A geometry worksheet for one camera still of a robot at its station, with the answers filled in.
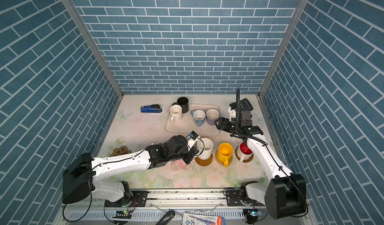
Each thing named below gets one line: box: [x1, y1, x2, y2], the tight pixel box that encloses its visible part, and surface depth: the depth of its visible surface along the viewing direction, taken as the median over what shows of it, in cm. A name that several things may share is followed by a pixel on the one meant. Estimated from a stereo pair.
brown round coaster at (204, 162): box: [194, 153, 213, 166], surface depth 86 cm
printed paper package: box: [181, 213, 226, 225], surface depth 69 cm
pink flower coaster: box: [170, 159, 191, 171], surface depth 86 cm
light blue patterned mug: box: [190, 109, 206, 127], surface depth 100 cm
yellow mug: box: [217, 142, 234, 168], surface depth 84 cm
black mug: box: [172, 97, 190, 114], surface depth 108 cm
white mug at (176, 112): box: [169, 104, 183, 122], surface depth 101 cm
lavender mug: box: [206, 108, 220, 126], surface depth 103 cm
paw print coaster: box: [109, 145, 132, 157], surface depth 92 cm
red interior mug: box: [237, 141, 254, 163], surface depth 83 cm
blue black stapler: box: [140, 104, 163, 113], surface depth 110 cm
